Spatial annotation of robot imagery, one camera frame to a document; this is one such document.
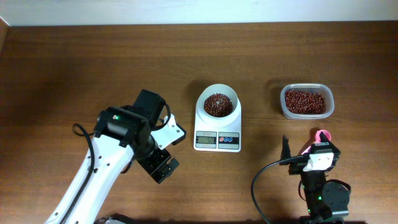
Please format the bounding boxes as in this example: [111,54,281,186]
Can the clear plastic bean container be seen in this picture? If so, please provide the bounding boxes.
[280,83,335,119]

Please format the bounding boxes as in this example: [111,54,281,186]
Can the right black cable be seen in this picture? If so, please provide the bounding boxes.
[250,155,308,224]

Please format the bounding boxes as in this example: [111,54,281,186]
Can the left black cable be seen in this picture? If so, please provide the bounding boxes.
[58,123,97,224]

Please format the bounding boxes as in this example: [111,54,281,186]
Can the white round bowl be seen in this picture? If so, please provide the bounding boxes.
[196,84,239,119]

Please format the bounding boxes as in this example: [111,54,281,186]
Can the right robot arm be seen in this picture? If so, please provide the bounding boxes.
[280,131,351,223]

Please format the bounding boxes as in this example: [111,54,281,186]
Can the white digital kitchen scale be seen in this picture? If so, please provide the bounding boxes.
[193,101,243,152]

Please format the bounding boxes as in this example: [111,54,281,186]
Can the beans in white bowl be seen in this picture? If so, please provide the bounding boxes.
[203,93,233,118]

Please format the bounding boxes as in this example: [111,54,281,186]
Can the pink measuring scoop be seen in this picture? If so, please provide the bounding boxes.
[300,129,331,154]

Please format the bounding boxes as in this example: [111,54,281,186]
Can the red adzuki beans pile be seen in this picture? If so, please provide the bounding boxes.
[285,90,326,114]

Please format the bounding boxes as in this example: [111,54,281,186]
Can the black cable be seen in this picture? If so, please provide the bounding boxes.
[58,123,97,224]
[250,155,308,224]

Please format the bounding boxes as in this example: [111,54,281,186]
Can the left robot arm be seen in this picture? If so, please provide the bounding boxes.
[46,90,187,223]

